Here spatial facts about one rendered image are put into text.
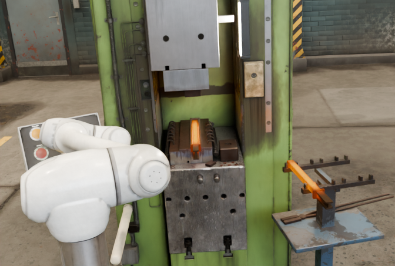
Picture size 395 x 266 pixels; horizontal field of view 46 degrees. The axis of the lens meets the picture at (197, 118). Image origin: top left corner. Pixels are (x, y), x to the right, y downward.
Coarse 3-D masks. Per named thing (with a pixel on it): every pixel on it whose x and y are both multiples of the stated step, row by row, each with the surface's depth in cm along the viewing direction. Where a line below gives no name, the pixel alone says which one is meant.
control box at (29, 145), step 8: (80, 120) 203; (88, 120) 204; (96, 120) 206; (24, 128) 194; (32, 128) 195; (40, 128) 196; (24, 136) 193; (24, 144) 193; (32, 144) 194; (40, 144) 195; (24, 152) 192; (32, 152) 193; (48, 152) 195; (56, 152) 196; (24, 160) 192; (32, 160) 192; (40, 160) 193
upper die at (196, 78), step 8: (168, 72) 204; (176, 72) 204; (184, 72) 204; (192, 72) 205; (200, 72) 205; (208, 72) 205; (168, 80) 206; (176, 80) 206; (184, 80) 206; (192, 80) 206; (200, 80) 206; (208, 80) 206; (168, 88) 207; (176, 88) 207; (184, 88) 207; (192, 88) 207; (200, 88) 207; (208, 88) 207
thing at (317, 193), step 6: (288, 162) 208; (294, 162) 207; (294, 168) 202; (300, 168) 201; (300, 174) 195; (306, 174) 195; (306, 180) 190; (312, 180) 190; (312, 186) 185; (312, 192) 184; (318, 192) 179; (324, 192) 181; (318, 198) 179; (324, 198) 174; (324, 204) 175
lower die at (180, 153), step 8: (184, 120) 255; (200, 120) 253; (208, 120) 252; (176, 128) 247; (184, 128) 243; (200, 128) 241; (208, 128) 240; (176, 136) 235; (184, 136) 232; (200, 136) 228; (208, 136) 229; (176, 144) 224; (184, 144) 221; (200, 144) 217; (208, 144) 219; (176, 152) 216; (184, 152) 216; (192, 152) 217; (200, 152) 217; (208, 152) 217; (176, 160) 218; (184, 160) 218; (192, 160) 218; (200, 160) 218; (208, 160) 218
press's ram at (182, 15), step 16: (160, 0) 194; (176, 0) 195; (192, 0) 195; (208, 0) 195; (160, 16) 197; (176, 16) 197; (192, 16) 197; (208, 16) 197; (224, 16) 216; (160, 32) 199; (176, 32) 199; (192, 32) 199; (208, 32) 199; (160, 48) 201; (176, 48) 201; (192, 48) 201; (208, 48) 201; (160, 64) 203; (176, 64) 203; (192, 64) 203; (208, 64) 203
